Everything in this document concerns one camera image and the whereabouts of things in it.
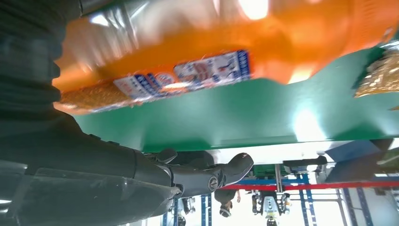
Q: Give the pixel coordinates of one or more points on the background person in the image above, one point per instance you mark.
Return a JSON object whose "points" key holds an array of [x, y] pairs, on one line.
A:
{"points": [[224, 202]]}

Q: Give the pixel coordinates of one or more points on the green plastic crate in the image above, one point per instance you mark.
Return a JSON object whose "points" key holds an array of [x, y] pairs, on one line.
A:
{"points": [[265, 171]]}

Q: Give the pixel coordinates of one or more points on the red barrier bar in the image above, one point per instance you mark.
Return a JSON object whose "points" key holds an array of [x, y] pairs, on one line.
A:
{"points": [[311, 186]]}

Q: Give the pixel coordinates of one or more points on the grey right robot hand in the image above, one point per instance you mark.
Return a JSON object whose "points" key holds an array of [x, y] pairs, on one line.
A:
{"points": [[78, 174]]}

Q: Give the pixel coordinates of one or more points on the background robot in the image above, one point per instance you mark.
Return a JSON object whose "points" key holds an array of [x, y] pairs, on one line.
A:
{"points": [[270, 206]]}

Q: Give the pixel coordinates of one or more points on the yellow tape patch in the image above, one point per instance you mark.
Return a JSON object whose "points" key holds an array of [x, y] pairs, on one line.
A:
{"points": [[380, 78]]}

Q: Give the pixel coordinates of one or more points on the white table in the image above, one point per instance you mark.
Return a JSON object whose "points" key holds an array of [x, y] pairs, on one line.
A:
{"points": [[265, 156]]}

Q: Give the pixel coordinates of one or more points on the blue metal shelf rack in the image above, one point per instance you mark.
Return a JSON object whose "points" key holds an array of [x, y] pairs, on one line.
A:
{"points": [[304, 199]]}

